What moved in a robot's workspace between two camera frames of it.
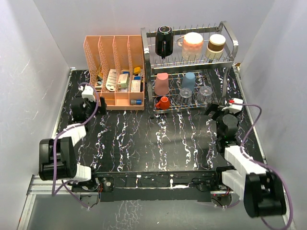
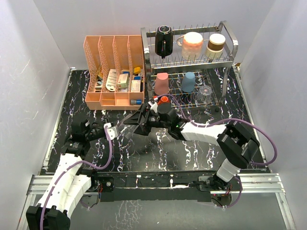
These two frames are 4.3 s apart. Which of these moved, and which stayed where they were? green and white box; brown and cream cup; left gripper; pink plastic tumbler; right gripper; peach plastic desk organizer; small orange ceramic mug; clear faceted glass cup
Moved: clear faceted glass cup; left gripper; right gripper
Stayed: green and white box; peach plastic desk organizer; small orange ceramic mug; pink plastic tumbler; brown and cream cup
